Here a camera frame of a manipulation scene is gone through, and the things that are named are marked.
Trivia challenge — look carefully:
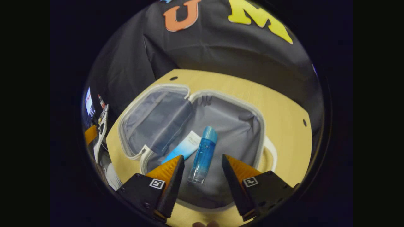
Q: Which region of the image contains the black backdrop cloth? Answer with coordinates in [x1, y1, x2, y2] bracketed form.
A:
[84, 0, 325, 133]

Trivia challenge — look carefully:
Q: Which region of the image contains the white and blue tube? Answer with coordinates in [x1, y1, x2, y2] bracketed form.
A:
[161, 130, 202, 165]

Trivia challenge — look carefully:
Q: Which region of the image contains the computer monitor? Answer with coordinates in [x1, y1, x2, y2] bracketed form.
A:
[85, 87, 96, 118]

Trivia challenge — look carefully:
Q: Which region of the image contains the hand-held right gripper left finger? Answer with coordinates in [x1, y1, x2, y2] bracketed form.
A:
[116, 154, 185, 223]

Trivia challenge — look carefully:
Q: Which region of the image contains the blue clear bottle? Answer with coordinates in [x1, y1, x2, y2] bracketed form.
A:
[188, 126, 218, 184]

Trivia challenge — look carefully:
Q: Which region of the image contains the white suitcase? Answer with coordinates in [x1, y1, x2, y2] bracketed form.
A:
[118, 84, 278, 213]

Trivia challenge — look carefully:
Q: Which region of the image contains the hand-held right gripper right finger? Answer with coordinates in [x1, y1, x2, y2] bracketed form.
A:
[222, 154, 300, 222]

